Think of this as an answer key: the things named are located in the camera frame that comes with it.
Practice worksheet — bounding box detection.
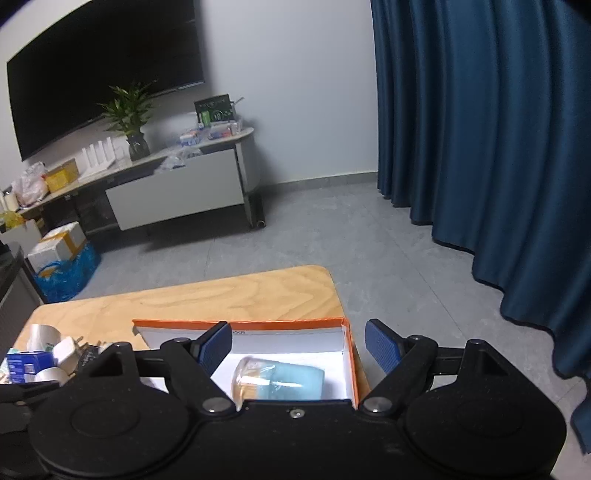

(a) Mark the blue plastic case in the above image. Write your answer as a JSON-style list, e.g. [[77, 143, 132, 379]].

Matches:
[[6, 351, 55, 384]]

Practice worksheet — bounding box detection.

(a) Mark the light blue toothpick jar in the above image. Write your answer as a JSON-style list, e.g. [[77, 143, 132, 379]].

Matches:
[[231, 356, 325, 405]]

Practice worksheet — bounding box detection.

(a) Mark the white round plug adapter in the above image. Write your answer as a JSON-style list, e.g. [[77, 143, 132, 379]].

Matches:
[[26, 324, 61, 352]]

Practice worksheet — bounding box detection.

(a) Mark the large white travel adapter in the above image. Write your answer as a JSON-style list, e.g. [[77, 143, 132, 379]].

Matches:
[[34, 366, 69, 386]]

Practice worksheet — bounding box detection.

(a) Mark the small white usb charger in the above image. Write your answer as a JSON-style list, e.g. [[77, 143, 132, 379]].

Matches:
[[52, 336, 82, 375]]

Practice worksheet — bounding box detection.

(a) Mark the orange white shallow box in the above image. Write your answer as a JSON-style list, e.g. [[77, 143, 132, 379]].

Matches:
[[132, 316, 361, 409]]

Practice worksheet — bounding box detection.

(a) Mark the light wooden table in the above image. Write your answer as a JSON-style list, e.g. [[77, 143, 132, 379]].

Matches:
[[11, 264, 373, 402]]

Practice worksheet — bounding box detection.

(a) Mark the round black side table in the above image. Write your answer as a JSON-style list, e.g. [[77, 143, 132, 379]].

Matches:
[[0, 242, 46, 360]]

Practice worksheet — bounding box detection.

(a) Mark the blue plastic bag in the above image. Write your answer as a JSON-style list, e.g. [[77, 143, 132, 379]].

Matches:
[[34, 242, 101, 303]]

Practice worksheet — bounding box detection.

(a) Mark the white cardboard carton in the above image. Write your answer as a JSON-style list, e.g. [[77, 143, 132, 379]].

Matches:
[[27, 221, 87, 273]]

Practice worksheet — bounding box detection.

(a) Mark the white tv console cabinet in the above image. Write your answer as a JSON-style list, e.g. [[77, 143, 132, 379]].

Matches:
[[20, 127, 266, 231]]

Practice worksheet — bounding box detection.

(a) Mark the white plastic bag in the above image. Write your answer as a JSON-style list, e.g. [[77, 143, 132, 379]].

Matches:
[[11, 162, 49, 207]]

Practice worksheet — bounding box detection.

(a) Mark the white wifi router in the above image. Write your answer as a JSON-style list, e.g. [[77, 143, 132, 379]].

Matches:
[[81, 137, 116, 177]]

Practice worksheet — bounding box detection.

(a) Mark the yellow cardboard box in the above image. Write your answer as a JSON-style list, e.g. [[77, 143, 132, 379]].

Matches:
[[43, 158, 80, 193]]

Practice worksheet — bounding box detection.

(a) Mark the black green product box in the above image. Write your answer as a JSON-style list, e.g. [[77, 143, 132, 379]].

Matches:
[[193, 94, 235, 128]]

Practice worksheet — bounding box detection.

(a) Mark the potted green plant on console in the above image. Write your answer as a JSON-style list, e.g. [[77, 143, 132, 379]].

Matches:
[[99, 81, 152, 161]]

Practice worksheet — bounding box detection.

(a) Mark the dark blue curtain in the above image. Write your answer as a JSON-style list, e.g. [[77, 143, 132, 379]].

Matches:
[[368, 0, 591, 455]]

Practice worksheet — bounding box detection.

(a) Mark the wall mounted black television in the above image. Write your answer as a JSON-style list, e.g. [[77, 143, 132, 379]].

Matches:
[[7, 0, 204, 159]]

